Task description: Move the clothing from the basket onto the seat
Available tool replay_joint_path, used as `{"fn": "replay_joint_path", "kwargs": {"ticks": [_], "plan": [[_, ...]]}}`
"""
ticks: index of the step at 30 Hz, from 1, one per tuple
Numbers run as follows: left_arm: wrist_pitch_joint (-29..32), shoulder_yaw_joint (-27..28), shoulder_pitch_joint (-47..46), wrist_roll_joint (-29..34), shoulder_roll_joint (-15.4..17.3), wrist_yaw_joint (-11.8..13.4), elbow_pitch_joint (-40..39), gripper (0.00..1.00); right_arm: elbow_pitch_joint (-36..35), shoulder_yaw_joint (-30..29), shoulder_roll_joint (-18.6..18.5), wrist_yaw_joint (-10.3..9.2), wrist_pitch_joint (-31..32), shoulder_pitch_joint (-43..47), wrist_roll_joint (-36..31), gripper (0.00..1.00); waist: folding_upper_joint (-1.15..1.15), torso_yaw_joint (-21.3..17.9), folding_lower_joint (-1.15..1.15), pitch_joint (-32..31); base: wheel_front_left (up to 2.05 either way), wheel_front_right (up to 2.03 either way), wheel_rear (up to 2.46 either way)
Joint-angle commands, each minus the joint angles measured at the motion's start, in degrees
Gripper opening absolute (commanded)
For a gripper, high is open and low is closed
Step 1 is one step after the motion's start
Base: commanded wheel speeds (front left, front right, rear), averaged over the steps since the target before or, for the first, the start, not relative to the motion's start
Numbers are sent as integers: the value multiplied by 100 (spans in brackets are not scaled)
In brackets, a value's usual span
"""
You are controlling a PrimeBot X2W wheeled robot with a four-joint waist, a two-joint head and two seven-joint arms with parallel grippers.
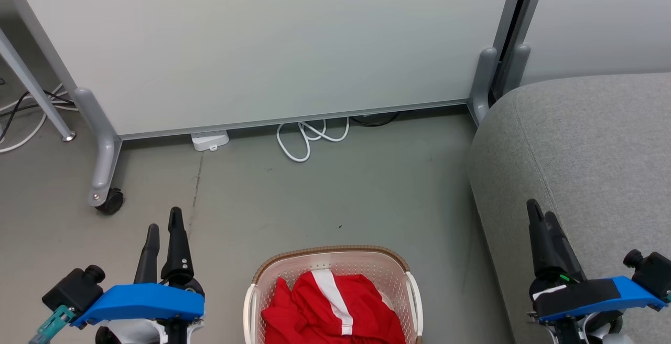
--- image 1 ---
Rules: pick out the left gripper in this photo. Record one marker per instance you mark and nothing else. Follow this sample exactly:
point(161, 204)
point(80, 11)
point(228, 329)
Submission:
point(136, 333)

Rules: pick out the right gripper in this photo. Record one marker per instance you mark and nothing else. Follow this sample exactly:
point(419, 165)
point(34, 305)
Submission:
point(574, 331)

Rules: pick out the red white-striped garment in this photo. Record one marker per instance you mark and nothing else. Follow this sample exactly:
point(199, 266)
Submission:
point(309, 312)

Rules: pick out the grey fabric sofa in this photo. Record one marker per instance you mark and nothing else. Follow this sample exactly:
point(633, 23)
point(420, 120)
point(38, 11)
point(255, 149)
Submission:
point(603, 150)

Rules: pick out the grey partition foot with caster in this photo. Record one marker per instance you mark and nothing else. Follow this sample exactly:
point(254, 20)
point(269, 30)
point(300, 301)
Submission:
point(105, 150)

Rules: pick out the white power strip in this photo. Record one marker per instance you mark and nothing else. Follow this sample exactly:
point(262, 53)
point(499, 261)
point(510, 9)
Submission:
point(209, 139)

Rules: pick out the beige perforated laundry basket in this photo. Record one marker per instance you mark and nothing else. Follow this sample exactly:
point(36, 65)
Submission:
point(390, 276)

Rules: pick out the grey metal table leg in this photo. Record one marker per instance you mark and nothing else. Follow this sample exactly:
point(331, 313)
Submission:
point(31, 87)

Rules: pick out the large white partition panel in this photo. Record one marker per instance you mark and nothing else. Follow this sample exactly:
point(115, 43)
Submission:
point(262, 45)

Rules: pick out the narrow white partition panel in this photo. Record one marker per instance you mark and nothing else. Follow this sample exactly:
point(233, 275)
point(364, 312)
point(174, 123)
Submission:
point(603, 19)

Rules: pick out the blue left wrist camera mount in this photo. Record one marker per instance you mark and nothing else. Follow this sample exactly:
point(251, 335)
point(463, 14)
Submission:
point(141, 302)

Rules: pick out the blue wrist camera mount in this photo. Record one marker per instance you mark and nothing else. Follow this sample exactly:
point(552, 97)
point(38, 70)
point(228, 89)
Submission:
point(141, 302)
point(587, 297)

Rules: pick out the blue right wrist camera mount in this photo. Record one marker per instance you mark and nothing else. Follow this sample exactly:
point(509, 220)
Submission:
point(587, 297)

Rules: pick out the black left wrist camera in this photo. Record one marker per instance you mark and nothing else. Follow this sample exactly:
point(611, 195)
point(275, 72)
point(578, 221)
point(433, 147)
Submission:
point(73, 289)

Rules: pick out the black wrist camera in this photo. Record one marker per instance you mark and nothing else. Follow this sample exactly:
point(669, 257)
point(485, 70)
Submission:
point(73, 289)
point(652, 273)

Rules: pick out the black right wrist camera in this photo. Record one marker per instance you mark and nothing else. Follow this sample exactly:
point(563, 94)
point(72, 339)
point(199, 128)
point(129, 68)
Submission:
point(652, 273)

